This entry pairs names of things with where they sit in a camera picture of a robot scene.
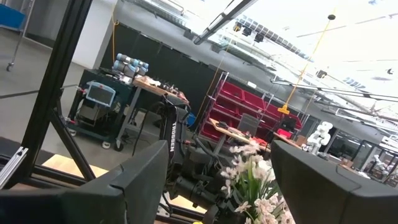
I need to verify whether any wooden workbench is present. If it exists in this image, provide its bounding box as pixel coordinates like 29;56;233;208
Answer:
115;76;190;152

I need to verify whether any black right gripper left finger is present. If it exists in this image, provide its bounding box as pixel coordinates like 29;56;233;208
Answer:
0;139;170;224

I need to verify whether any white veined flower bunch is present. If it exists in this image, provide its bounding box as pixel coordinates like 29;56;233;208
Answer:
220;139;296;224

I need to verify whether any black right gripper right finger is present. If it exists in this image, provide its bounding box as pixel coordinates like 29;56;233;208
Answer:
270;139;398;224

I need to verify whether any dark green equipment cart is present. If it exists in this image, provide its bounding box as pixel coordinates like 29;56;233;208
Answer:
67;68;137;152

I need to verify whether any blue framed teach pendant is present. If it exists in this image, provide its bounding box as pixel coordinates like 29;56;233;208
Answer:
85;80;116;107

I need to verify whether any red bin shelf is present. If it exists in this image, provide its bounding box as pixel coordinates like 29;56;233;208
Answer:
198;72;304;147

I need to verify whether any wooden table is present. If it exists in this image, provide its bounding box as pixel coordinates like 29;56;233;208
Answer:
208;117;271;156

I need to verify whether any blue bin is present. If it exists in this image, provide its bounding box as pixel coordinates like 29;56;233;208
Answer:
0;3;26;31

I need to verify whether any yellow pendant cord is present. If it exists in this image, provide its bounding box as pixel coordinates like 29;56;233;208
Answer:
277;14;336;115

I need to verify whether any silver aluminium bracket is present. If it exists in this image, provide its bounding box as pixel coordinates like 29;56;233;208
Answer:
0;146;29;187

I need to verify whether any white robot figure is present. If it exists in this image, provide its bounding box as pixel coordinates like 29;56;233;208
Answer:
306;121;333;156

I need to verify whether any black partition wall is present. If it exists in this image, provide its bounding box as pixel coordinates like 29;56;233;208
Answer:
99;23;218;125

